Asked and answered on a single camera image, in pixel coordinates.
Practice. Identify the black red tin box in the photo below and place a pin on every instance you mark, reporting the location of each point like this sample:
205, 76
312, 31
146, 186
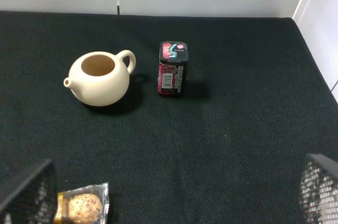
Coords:
172, 68

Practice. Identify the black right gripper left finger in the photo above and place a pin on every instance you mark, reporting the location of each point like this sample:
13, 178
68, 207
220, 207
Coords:
31, 195

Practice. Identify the black table cloth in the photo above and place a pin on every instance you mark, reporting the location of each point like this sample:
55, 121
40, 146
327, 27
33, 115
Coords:
231, 149

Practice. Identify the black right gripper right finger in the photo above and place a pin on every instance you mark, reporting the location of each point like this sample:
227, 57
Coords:
318, 189

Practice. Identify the wrapped cookie packet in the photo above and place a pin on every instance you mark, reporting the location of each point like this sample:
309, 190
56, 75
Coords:
85, 205

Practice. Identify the cream ceramic teapot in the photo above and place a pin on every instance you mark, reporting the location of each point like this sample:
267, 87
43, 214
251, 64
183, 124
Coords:
100, 78

